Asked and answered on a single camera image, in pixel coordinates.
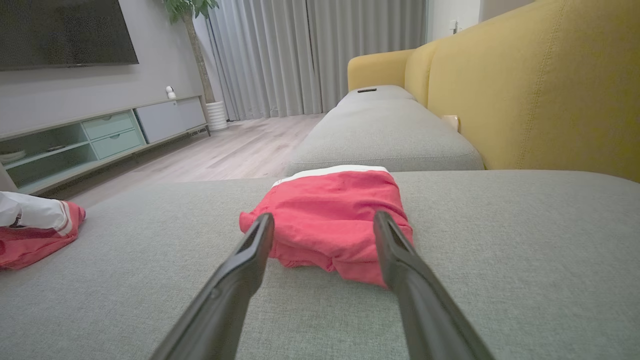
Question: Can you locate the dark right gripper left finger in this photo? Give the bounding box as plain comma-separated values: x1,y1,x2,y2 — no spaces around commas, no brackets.
150,212,276,360

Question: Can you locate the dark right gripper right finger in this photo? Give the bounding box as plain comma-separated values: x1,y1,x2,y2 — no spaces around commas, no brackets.
372,210,496,360

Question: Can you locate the red garment with white panel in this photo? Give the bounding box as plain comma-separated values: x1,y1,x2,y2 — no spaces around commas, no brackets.
0,191,87,271

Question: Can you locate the grey and yellow sofa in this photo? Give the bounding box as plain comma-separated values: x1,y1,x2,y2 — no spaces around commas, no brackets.
0,170,640,360

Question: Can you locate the narrow grey sofa seat cushion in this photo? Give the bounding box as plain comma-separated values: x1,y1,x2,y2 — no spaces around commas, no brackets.
286,85,485,177

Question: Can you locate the white ribbed plant pot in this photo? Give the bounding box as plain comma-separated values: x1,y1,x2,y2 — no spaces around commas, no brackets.
205,101,230,132

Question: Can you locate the pale green cabinet drawer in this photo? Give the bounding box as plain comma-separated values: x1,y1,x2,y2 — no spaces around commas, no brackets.
82,111,137,141
90,128,146,160

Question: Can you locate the grey cabinet door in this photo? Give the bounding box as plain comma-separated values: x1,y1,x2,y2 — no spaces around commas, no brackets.
134,96,208,145

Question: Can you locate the long low TV cabinet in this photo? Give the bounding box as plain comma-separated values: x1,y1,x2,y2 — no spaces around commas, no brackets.
0,95,211,196

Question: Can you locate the small yellow sofa backrest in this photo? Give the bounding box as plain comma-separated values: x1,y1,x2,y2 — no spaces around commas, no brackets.
404,40,442,107

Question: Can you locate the grey pleated curtain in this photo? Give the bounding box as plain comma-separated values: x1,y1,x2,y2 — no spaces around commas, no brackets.
206,0,323,121
306,0,429,114

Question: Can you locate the green indoor tree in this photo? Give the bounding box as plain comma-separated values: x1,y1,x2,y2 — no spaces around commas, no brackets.
162,0,221,104

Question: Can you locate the large yellow sofa backrest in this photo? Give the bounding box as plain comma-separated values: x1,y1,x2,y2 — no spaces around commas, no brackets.
427,0,640,184

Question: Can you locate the black flat television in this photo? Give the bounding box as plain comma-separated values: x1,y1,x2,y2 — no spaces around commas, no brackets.
0,0,140,72

